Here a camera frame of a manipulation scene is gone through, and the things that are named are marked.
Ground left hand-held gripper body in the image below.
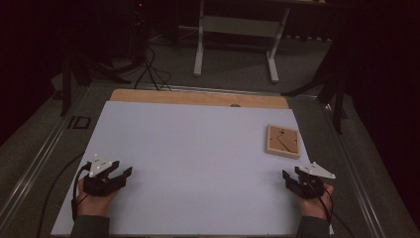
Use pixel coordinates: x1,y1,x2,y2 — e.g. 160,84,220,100
82,154,128,197

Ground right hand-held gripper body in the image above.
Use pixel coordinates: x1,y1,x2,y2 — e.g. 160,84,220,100
290,162,337,199

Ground wooden photo frame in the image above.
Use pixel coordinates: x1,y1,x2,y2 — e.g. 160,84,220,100
264,124,301,161

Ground person's left hand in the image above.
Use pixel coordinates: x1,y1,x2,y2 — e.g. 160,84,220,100
75,179,118,218

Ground person's right hand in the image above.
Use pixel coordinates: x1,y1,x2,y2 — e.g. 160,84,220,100
296,182,335,221

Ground black metal stand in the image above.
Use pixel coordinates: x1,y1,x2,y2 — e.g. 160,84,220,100
280,43,350,135
58,49,133,117

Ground white table sheet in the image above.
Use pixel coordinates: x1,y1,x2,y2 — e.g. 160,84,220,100
51,100,335,236

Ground dark equipment rack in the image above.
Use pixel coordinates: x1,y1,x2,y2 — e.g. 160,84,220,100
130,0,148,63

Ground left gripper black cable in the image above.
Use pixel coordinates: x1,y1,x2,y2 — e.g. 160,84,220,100
71,161,93,222

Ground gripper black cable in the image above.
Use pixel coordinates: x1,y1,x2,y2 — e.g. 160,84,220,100
316,184,356,238
71,161,93,222

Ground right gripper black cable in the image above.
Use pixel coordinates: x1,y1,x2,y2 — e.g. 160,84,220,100
316,184,356,238

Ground long black floor cable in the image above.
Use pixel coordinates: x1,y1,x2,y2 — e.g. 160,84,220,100
35,152,85,238

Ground metal floor rail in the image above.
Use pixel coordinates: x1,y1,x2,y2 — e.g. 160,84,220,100
321,102,385,238
145,83,318,98
0,95,78,226

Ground black rectangular floor bracket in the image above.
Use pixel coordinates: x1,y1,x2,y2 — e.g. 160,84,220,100
67,115,92,131

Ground black floor cables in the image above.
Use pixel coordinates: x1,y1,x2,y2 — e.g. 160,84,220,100
133,46,172,92

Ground white metal table frame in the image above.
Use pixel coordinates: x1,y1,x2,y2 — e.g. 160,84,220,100
192,0,328,84

